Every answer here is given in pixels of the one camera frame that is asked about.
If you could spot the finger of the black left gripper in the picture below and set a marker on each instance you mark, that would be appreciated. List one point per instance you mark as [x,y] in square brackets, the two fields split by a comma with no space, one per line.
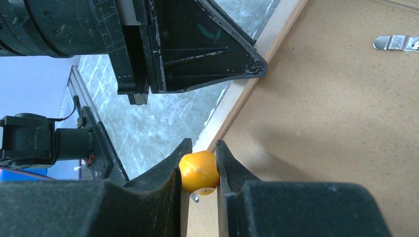
[197,44]

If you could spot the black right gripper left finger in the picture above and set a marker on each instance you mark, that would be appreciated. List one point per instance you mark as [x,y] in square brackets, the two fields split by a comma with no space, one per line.
[153,204]

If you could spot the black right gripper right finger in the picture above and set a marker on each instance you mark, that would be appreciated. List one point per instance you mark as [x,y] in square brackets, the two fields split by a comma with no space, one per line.
[250,207]

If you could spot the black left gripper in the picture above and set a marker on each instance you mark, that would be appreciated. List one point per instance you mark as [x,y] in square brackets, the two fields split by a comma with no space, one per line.
[66,28]

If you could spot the yellow handled screwdriver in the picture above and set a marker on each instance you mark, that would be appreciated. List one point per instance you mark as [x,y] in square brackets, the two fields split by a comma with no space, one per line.
[199,174]

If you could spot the wooden picture frame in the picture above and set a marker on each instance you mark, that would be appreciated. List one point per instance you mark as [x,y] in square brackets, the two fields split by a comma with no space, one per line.
[332,107]

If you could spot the aluminium rail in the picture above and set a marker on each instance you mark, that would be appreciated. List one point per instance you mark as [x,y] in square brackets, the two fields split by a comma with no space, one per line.
[76,87]

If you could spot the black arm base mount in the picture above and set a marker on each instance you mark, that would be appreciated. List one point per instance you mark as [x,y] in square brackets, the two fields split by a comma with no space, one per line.
[101,161]

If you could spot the silver frame retaining clip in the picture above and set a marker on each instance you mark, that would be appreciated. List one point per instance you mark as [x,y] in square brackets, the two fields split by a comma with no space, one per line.
[397,42]

